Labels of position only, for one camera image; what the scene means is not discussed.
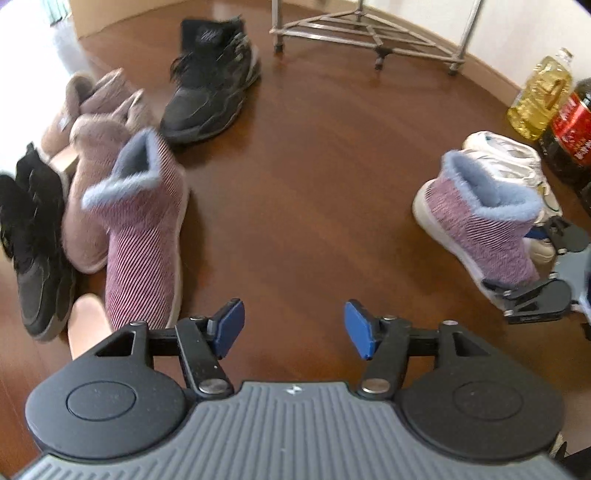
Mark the yellow cooking oil bottle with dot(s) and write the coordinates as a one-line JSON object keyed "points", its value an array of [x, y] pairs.
{"points": [[542, 92]]}

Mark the black sneaker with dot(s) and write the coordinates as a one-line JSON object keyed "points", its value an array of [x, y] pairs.
{"points": [[39, 258], [207, 87]]}

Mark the taupe fuzzy boot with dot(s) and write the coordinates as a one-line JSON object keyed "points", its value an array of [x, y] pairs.
{"points": [[99, 99], [85, 203]]}

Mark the white sneaker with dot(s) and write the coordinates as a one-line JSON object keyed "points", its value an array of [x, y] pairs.
{"points": [[501, 145], [547, 198]]}

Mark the purple striped fleece boot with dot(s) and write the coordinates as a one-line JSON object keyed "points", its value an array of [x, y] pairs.
{"points": [[141, 240], [480, 230]]}

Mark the chrome metal shoe rack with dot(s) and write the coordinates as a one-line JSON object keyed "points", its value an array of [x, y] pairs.
{"points": [[415, 41]]}

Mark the cardboard box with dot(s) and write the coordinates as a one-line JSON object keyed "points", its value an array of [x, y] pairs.
{"points": [[120, 16]]}

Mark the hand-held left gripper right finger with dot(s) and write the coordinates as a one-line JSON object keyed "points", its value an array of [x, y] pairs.
{"points": [[358, 330]]}

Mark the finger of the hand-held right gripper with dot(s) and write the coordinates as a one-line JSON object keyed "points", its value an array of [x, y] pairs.
{"points": [[545, 300], [570, 237]]}

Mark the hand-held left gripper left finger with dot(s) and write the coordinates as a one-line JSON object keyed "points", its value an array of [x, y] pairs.
{"points": [[228, 323]]}

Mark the dark cola bottle red label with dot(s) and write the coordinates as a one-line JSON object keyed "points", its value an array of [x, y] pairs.
{"points": [[570, 134]]}

